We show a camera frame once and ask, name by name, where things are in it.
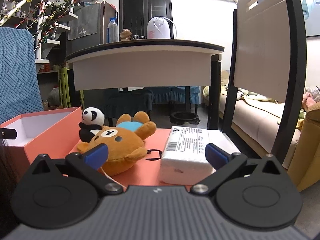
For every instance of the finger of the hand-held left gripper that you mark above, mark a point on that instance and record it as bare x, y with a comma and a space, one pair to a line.
8, 134

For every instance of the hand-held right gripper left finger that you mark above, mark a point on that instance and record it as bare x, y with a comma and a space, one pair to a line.
96, 155

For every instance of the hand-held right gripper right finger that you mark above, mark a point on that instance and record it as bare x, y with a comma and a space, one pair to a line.
216, 156

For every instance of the brown bear plush toy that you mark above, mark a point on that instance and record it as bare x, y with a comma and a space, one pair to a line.
120, 145

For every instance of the white tissue pack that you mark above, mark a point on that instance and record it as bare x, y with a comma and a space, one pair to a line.
185, 152

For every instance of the panda plush toy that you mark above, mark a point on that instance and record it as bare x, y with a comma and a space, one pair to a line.
92, 120

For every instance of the orange cardboard box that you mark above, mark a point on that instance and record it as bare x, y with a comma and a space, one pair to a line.
47, 140

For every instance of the orange box lid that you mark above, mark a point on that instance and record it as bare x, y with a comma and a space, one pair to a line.
147, 171

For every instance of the black trash bin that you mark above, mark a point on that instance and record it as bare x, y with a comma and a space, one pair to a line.
185, 118

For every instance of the beige sofa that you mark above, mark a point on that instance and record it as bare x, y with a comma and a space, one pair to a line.
257, 120

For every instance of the blue knitted-cover chair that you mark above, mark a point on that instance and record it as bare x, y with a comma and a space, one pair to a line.
17, 75

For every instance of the dark-covered chair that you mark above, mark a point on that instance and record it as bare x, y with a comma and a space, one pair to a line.
127, 102

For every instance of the green plastic stools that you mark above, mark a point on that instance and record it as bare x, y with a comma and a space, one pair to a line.
63, 87

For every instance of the blue-skirted chair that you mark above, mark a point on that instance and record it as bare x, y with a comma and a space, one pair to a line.
175, 93

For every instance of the yellow armchair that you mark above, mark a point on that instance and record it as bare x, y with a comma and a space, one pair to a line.
308, 152

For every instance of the black-topped white table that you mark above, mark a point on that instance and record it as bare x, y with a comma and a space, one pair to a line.
142, 65

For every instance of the pink fluffy plush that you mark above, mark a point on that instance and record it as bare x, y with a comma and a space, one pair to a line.
310, 100

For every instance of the white-backed black-framed chair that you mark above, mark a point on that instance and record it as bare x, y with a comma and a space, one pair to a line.
265, 45

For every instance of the white staircase with garland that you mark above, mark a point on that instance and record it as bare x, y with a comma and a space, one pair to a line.
42, 17

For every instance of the small brown figurine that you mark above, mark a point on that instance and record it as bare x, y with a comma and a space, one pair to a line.
125, 35

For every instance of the clear plastic water bottle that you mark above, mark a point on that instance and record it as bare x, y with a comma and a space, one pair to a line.
113, 31

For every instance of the brown refrigerator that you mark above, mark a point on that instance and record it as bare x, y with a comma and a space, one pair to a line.
106, 22

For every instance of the grey embroidered cloth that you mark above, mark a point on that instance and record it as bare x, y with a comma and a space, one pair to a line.
83, 22

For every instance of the white humidifier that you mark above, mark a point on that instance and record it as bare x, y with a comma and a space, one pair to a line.
157, 28

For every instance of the dark window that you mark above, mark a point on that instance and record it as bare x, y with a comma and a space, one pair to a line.
142, 10

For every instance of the wall shelf with clutter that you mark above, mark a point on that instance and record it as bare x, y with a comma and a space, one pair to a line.
15, 5

